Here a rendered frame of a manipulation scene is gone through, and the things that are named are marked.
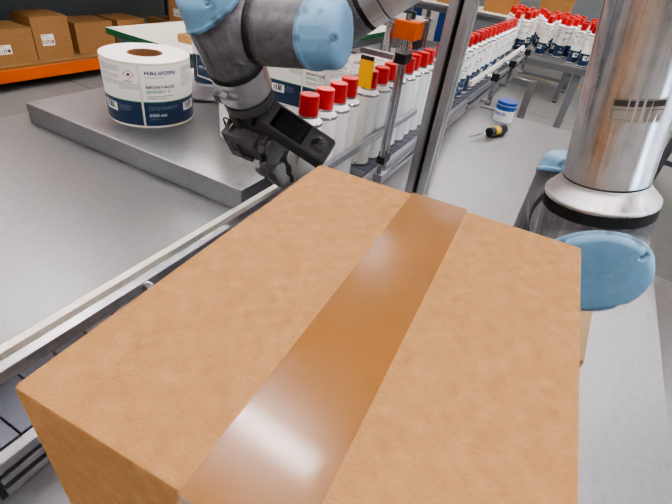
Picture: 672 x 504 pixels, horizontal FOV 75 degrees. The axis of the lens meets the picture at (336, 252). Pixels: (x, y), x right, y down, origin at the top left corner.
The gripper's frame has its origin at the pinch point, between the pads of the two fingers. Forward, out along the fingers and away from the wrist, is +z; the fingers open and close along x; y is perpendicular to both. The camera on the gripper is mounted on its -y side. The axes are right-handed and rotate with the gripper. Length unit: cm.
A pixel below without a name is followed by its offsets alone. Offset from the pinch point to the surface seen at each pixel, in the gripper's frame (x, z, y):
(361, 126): -24.6, 9.7, -0.2
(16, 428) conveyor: 47, -21, -3
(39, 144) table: 11, 6, 65
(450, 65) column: -35.4, -1.7, -14.9
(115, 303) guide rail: 32.6, -21.4, -3.7
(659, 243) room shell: -164, 202, -118
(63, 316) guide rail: 36.6, -18.7, 3.4
